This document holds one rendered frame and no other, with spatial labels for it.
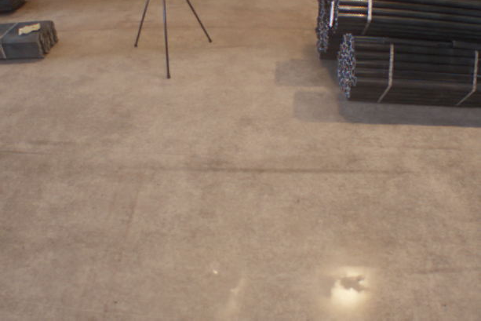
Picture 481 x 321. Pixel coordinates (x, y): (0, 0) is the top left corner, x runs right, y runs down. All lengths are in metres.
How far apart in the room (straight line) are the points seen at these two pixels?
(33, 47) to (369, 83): 2.91
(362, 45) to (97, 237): 1.99
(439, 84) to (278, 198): 1.42
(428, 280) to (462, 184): 0.77
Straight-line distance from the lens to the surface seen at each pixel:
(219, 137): 2.49
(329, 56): 3.33
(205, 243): 1.95
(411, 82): 2.77
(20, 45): 3.91
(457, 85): 2.93
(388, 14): 2.66
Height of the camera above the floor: 1.62
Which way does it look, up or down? 41 degrees down
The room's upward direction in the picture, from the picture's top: straight up
